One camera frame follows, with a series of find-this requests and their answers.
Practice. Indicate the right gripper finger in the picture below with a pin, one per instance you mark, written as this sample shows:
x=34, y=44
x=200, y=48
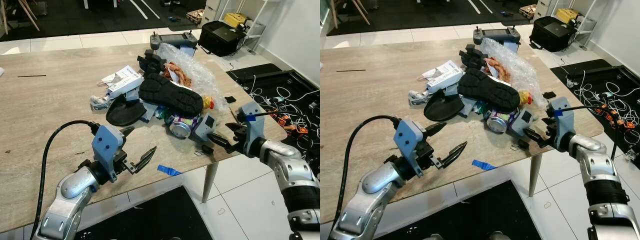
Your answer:
x=533, y=136
x=236, y=128
x=220, y=140
x=548, y=122

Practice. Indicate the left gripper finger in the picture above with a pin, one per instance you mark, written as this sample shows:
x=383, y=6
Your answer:
x=127, y=132
x=145, y=158
x=435, y=129
x=454, y=154

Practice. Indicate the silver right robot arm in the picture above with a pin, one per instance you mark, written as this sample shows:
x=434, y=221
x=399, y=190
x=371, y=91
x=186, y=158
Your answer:
x=285, y=160
x=595, y=160

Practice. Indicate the small black clip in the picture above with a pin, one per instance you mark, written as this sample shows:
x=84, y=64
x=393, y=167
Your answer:
x=523, y=144
x=206, y=149

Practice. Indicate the small grey device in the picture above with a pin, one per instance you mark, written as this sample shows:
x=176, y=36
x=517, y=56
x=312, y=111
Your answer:
x=207, y=124
x=525, y=119

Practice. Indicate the blue tape strip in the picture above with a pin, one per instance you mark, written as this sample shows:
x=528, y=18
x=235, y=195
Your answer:
x=169, y=170
x=484, y=164

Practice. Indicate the small black square piece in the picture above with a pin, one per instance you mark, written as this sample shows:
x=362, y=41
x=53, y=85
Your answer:
x=230, y=99
x=549, y=94

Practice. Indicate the yellow red toy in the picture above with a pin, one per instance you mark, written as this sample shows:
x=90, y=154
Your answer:
x=207, y=103
x=525, y=97

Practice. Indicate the white table leg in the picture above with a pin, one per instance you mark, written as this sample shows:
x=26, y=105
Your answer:
x=210, y=180
x=535, y=172

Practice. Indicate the crumpled grey wrapper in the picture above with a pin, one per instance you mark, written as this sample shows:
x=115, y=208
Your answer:
x=100, y=102
x=417, y=96

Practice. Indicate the purple drink can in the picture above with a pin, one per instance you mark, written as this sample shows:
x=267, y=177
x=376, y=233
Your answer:
x=180, y=128

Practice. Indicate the orange black tool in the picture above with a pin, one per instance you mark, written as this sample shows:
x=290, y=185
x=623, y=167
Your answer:
x=610, y=114
x=285, y=122

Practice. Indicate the white carton box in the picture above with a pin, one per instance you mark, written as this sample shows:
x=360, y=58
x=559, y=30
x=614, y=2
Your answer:
x=122, y=82
x=442, y=75

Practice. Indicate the clear bubble wrap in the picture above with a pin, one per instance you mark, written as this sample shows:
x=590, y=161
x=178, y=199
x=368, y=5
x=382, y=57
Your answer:
x=197, y=75
x=520, y=67

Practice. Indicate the black plastic piece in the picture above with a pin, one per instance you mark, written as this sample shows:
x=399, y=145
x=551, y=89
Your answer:
x=472, y=55
x=150, y=62

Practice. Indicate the orange cloth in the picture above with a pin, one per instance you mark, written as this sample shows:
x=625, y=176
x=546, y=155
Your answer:
x=497, y=69
x=179, y=75

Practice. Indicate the black carry bag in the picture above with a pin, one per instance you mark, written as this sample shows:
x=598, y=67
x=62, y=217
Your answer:
x=222, y=37
x=552, y=32

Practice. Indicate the grey remote controller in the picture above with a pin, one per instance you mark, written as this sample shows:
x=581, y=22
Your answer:
x=175, y=40
x=496, y=35

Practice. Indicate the thin black stick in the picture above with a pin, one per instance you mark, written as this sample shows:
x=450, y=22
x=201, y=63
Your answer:
x=31, y=76
x=350, y=70

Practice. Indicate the yellow crate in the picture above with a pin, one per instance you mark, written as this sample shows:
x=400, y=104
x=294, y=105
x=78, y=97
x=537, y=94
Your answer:
x=235, y=19
x=567, y=15

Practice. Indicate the small wooden pallet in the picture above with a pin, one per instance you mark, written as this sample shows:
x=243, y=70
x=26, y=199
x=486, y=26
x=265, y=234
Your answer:
x=195, y=16
x=527, y=11

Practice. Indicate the wooden chair legs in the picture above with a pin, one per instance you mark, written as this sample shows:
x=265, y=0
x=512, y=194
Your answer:
x=357, y=10
x=27, y=12

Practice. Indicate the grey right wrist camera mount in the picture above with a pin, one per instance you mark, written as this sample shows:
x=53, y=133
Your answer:
x=252, y=120
x=562, y=115

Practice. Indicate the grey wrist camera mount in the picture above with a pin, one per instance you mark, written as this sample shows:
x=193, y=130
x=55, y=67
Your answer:
x=106, y=142
x=252, y=120
x=410, y=137
x=562, y=115

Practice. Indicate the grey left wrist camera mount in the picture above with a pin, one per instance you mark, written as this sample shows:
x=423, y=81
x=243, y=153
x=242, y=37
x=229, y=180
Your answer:
x=410, y=137
x=106, y=142

